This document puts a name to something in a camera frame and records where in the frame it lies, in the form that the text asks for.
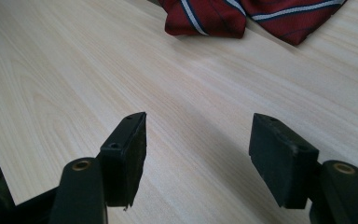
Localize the dark red striped bow tie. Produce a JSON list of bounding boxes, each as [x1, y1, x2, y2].
[[158, 0, 348, 47]]

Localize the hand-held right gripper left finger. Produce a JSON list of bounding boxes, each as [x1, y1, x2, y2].
[[48, 111, 147, 224]]

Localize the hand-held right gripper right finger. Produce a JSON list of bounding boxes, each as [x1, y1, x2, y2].
[[248, 113, 358, 224]]

